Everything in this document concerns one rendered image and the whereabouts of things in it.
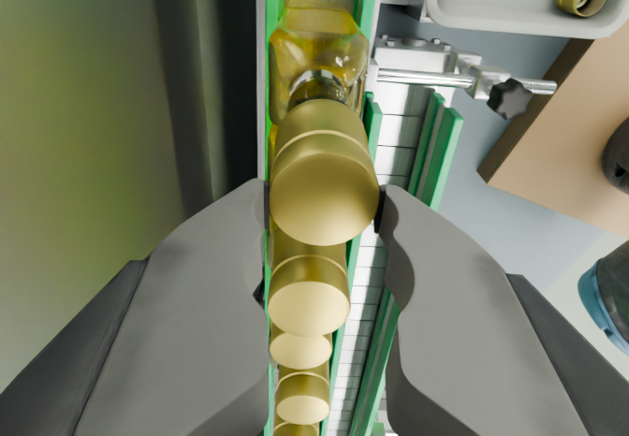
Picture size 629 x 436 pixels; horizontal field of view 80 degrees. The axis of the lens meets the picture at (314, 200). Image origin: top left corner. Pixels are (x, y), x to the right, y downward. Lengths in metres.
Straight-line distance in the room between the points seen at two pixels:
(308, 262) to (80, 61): 0.15
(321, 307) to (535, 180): 0.54
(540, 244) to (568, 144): 0.23
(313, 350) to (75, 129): 0.16
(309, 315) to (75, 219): 0.13
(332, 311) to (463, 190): 0.54
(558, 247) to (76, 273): 0.76
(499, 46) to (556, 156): 0.18
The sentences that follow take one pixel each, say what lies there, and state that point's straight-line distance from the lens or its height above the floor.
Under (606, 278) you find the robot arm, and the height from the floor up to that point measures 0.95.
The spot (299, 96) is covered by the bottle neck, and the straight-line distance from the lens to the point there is 0.17.
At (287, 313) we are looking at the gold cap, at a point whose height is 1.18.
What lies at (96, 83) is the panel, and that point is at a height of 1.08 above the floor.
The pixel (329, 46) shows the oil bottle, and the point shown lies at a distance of 0.21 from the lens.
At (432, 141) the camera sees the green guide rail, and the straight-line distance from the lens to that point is 0.42.
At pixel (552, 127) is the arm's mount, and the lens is 0.63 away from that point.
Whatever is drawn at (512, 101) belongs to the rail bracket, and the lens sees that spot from 0.33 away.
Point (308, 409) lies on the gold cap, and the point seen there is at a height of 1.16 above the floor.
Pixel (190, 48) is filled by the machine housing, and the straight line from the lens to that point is 0.52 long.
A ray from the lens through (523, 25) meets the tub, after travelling 0.51.
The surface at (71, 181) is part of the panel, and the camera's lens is 0.22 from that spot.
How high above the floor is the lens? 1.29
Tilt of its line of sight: 57 degrees down
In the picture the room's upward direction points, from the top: 179 degrees clockwise
